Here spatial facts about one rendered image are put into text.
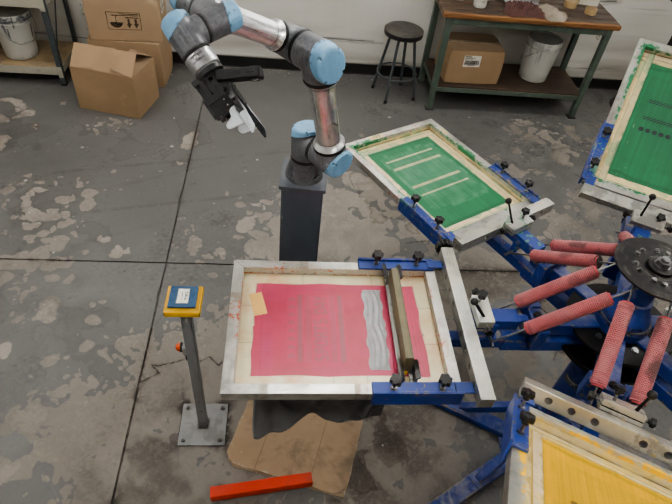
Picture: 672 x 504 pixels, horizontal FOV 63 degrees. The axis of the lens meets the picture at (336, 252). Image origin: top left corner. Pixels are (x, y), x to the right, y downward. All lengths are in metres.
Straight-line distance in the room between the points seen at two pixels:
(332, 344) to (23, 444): 1.65
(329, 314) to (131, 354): 1.43
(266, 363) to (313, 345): 0.18
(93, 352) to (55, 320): 0.33
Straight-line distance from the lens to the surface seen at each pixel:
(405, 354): 1.86
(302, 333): 1.99
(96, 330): 3.32
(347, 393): 1.83
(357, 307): 2.08
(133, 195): 4.10
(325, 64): 1.73
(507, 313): 2.11
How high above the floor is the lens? 2.55
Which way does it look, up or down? 45 degrees down
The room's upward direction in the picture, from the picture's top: 7 degrees clockwise
